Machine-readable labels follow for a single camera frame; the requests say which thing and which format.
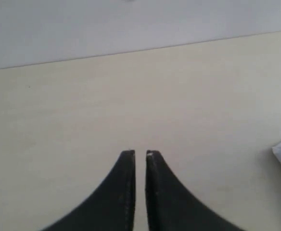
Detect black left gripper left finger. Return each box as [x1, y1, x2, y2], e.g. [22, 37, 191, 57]
[44, 150, 136, 231]

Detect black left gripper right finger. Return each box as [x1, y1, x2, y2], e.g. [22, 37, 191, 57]
[145, 150, 240, 231]

